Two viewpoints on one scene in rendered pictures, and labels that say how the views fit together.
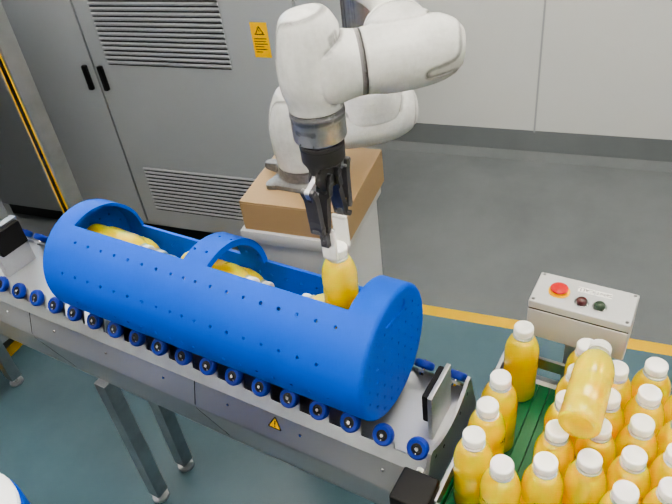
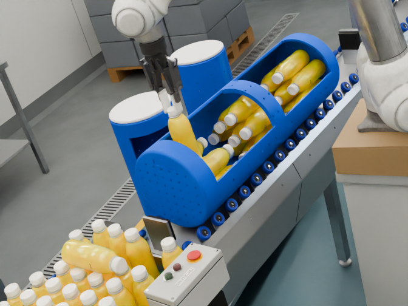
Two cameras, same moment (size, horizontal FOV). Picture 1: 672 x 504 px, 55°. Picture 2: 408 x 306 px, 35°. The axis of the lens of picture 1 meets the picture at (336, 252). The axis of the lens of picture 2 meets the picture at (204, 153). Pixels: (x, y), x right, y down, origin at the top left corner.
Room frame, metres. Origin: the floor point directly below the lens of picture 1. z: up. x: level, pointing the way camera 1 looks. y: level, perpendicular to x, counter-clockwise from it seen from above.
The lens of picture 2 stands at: (1.34, -1.75, 2.07)
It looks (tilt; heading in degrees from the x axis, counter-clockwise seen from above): 27 degrees down; 101
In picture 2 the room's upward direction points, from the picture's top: 17 degrees counter-clockwise
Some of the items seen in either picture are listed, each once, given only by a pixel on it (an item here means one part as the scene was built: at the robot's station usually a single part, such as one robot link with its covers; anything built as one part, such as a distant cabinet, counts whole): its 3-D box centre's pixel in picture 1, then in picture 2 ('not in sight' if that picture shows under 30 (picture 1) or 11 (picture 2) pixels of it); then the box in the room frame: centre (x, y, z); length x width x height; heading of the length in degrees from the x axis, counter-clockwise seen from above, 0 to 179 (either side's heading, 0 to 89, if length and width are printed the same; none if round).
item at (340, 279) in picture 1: (340, 288); (183, 137); (0.97, 0.00, 1.22); 0.07 x 0.07 x 0.19
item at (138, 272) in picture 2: (587, 346); (138, 271); (0.84, -0.45, 1.09); 0.04 x 0.04 x 0.02
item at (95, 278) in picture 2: (609, 397); (95, 277); (0.72, -0.44, 1.09); 0.04 x 0.04 x 0.02
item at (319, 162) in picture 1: (324, 163); (155, 53); (0.97, 0.00, 1.50); 0.08 x 0.07 x 0.09; 145
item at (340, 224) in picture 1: (341, 230); (176, 102); (0.98, -0.02, 1.34); 0.03 x 0.01 x 0.07; 55
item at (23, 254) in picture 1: (11, 246); (351, 47); (1.60, 0.94, 1.00); 0.10 x 0.04 x 0.15; 145
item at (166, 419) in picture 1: (163, 412); not in sight; (1.50, 0.66, 0.31); 0.06 x 0.06 x 0.63; 55
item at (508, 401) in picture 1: (498, 412); (141, 260); (0.80, -0.27, 0.99); 0.07 x 0.07 x 0.19
